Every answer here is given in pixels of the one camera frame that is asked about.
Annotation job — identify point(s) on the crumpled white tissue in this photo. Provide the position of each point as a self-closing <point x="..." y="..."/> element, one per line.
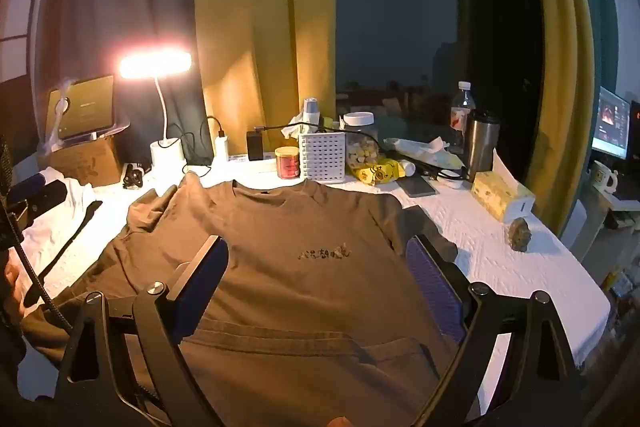
<point x="295" y="127"/>

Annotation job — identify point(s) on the yellow snack packet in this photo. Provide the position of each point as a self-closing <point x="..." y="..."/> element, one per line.
<point x="375" y="172"/>

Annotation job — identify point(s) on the steel tumbler with black lid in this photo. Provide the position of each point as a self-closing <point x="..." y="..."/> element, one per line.
<point x="481" y="147"/>

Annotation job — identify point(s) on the wide yellow curtain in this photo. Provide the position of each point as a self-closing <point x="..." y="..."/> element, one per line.
<point x="265" y="7"/>

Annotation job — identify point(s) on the white charger plug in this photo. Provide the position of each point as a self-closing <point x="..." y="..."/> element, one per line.
<point x="221" y="147"/>

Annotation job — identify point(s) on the red jar with gold lid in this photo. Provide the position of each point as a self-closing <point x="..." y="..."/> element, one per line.
<point x="288" y="164"/>

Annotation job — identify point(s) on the computer monitor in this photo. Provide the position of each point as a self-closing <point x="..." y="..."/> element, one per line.
<point x="611" y="119"/>

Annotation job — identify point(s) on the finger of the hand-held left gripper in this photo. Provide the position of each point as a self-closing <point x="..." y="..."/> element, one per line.
<point x="42" y="191"/>

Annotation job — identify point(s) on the clear plastic water bottle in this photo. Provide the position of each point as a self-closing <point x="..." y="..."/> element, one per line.
<point x="461" y="112"/>

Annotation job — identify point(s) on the white side table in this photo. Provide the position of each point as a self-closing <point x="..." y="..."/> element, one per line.
<point x="600" y="207"/>

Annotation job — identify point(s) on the white textured table cover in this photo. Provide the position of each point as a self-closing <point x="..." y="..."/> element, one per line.
<point x="490" y="247"/>

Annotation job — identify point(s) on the brown cardboard box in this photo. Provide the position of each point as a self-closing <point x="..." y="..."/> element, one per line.
<point x="85" y="162"/>

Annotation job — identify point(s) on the laptop screen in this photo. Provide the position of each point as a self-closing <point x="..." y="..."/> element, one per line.
<point x="85" y="104"/>

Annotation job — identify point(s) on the narrow yellow curtain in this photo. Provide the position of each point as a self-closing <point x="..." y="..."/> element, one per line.
<point x="560" y="57"/>

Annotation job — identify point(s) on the silver tablet stand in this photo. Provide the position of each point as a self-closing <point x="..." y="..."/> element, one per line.
<point x="120" y="128"/>

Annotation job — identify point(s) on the dark printed t-shirt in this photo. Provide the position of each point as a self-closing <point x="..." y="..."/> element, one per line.
<point x="300" y="217"/>

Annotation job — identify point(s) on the clear jar with white lid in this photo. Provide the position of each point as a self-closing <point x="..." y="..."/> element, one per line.
<point x="361" y="142"/>

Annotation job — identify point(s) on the yellow tissue box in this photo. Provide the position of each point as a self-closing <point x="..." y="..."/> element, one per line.
<point x="500" y="197"/>

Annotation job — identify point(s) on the black charger plug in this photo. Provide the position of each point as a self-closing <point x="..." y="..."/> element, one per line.
<point x="255" y="146"/>

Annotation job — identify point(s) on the white printed mug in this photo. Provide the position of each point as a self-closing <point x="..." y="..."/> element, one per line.
<point x="602" y="176"/>

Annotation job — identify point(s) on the white perforated plastic basket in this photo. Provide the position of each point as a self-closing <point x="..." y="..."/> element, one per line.
<point x="322" y="157"/>

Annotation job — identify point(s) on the small grey rock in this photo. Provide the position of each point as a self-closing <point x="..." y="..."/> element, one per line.
<point x="520" y="234"/>

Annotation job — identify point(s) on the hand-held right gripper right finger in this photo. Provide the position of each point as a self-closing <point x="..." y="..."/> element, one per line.
<point x="432" y="287"/>

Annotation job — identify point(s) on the person's left hand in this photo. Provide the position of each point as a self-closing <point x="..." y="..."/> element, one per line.
<point x="10" y="282"/>

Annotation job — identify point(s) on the white desk lamp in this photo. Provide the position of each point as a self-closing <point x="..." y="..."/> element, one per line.
<point x="167" y="154"/>

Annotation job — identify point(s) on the white power strip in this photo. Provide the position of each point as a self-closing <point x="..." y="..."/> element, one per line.
<point x="260" y="167"/>

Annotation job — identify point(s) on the dark smartphone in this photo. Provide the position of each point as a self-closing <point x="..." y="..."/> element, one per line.
<point x="417" y="187"/>

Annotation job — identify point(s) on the white garment with black trim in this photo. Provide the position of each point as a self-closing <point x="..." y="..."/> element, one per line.
<point x="55" y="232"/>

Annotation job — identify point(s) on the small blue-grey cup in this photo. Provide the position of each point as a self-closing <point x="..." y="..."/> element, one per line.
<point x="312" y="109"/>

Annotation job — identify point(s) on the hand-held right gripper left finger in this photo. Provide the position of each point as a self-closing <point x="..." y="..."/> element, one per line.
<point x="200" y="292"/>

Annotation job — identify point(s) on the white plastic bag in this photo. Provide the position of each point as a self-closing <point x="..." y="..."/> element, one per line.
<point x="420" y="152"/>

